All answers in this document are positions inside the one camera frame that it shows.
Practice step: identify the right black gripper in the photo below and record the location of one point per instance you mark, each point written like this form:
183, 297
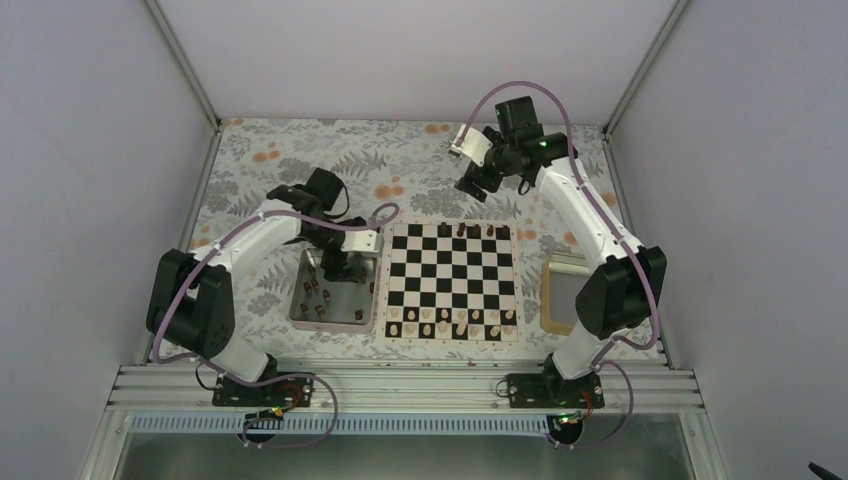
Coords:
466, 184

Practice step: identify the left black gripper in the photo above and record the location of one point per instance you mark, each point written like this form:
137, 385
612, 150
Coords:
329, 262

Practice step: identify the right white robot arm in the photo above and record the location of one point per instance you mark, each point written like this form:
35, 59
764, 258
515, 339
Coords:
619, 301

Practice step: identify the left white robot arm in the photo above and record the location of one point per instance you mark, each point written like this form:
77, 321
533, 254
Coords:
192, 300

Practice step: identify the silver metal tray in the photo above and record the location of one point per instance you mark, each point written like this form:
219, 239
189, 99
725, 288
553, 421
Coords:
340, 299

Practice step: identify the floral patterned table mat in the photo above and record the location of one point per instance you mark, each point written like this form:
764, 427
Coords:
379, 161

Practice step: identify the black white chessboard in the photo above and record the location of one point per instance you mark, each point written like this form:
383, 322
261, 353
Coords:
438, 282

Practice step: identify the gold rimmed metal tray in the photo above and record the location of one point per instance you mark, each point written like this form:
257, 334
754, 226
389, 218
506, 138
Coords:
563, 275

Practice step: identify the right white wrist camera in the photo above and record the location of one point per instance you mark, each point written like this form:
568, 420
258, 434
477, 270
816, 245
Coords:
471, 144

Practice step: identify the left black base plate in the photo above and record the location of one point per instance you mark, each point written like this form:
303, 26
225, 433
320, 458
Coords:
291, 391

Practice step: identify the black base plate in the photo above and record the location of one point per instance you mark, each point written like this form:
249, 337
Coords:
291, 391
536, 391

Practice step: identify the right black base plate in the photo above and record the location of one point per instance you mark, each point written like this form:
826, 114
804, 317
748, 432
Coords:
536, 391

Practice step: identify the aluminium rail frame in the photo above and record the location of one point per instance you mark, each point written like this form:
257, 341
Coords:
453, 387

